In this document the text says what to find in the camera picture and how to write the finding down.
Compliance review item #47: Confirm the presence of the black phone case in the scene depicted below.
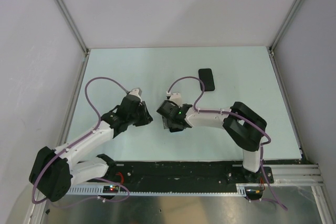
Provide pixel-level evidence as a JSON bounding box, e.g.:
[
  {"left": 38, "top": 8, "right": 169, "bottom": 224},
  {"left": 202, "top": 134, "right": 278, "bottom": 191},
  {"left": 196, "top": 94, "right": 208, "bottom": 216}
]
[{"left": 198, "top": 68, "right": 216, "bottom": 92}]

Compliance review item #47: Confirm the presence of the dark phone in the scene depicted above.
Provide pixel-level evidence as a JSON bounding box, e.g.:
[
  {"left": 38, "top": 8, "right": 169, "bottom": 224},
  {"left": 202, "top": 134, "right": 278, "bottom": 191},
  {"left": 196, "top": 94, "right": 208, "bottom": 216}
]
[{"left": 162, "top": 118, "right": 170, "bottom": 129}]

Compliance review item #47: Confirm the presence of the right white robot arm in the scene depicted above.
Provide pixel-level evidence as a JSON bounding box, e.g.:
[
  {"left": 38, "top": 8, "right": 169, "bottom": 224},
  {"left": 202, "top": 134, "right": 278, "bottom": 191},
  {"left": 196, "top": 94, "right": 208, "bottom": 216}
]
[{"left": 157, "top": 100, "right": 267, "bottom": 183}]

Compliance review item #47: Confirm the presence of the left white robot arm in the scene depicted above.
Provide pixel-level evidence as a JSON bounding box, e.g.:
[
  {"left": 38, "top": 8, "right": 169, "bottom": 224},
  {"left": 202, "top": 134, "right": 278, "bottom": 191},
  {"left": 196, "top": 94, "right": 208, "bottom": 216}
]
[{"left": 29, "top": 101, "right": 153, "bottom": 202}]

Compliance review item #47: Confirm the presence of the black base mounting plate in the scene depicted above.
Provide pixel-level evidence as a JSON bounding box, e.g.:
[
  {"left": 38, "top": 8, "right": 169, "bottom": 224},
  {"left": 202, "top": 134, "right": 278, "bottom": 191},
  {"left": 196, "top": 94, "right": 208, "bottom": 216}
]
[{"left": 86, "top": 159, "right": 274, "bottom": 193}]

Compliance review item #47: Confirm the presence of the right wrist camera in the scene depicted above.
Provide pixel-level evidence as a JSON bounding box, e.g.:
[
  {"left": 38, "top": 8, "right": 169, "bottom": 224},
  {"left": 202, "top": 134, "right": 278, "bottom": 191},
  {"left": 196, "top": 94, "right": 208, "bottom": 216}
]
[{"left": 156, "top": 92, "right": 182, "bottom": 119}]

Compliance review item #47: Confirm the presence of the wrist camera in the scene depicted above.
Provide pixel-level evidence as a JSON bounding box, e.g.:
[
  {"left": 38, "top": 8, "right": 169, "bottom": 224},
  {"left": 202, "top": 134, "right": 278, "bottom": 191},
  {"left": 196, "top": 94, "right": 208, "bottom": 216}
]
[
  {"left": 156, "top": 92, "right": 182, "bottom": 119},
  {"left": 120, "top": 88, "right": 143, "bottom": 113}
]

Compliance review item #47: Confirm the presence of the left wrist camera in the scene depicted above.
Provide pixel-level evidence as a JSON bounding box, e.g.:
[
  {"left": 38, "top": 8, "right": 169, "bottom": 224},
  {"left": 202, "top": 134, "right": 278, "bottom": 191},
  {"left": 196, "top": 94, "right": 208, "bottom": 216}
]
[{"left": 120, "top": 88, "right": 143, "bottom": 113}]

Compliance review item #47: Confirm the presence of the white slotted cable duct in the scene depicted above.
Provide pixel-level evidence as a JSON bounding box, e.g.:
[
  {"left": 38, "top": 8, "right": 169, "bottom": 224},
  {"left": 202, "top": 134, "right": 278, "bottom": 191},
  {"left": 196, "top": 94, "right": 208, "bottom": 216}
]
[{"left": 66, "top": 184, "right": 262, "bottom": 197}]

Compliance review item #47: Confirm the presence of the aluminium front rail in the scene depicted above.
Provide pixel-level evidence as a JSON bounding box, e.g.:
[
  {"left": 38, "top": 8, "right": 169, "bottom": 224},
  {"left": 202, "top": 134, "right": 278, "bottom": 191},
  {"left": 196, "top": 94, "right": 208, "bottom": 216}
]
[{"left": 73, "top": 163, "right": 322, "bottom": 184}]

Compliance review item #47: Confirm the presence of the left aluminium frame post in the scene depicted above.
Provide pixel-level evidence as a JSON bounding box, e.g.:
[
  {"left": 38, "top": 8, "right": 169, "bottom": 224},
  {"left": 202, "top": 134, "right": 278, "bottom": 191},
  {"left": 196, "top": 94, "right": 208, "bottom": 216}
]
[{"left": 39, "top": 0, "right": 90, "bottom": 54}]

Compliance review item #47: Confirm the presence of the aluminium frame post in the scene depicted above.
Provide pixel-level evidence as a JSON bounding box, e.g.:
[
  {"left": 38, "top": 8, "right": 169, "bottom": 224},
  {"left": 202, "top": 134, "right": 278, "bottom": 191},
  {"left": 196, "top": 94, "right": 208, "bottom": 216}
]
[
  {"left": 39, "top": 0, "right": 90, "bottom": 54},
  {"left": 269, "top": 0, "right": 320, "bottom": 53}
]

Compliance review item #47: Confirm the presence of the right aluminium frame post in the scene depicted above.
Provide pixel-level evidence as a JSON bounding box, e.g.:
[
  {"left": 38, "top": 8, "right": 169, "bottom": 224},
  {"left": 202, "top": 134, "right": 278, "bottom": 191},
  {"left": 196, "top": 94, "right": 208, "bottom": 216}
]
[{"left": 269, "top": 0, "right": 320, "bottom": 53}]

